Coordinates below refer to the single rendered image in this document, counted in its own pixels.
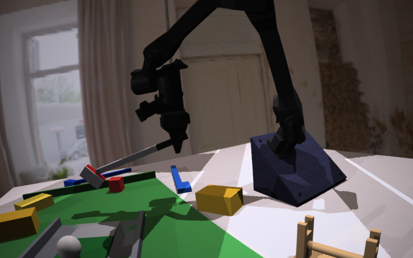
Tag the white golf ball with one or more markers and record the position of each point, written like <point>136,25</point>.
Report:
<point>68,247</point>

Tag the yellow rectangular block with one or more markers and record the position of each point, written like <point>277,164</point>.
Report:
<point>18,224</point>
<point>219,199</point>
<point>40,202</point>

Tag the grey golf putter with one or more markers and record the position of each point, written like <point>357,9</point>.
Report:
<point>95,178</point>

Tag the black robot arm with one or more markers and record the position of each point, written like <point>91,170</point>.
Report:
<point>261,13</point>

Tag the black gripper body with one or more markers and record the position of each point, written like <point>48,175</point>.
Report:
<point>173,110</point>

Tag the green flat mat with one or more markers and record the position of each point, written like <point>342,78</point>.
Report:
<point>173,228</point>

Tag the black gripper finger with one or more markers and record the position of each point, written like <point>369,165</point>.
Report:
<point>177,135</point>

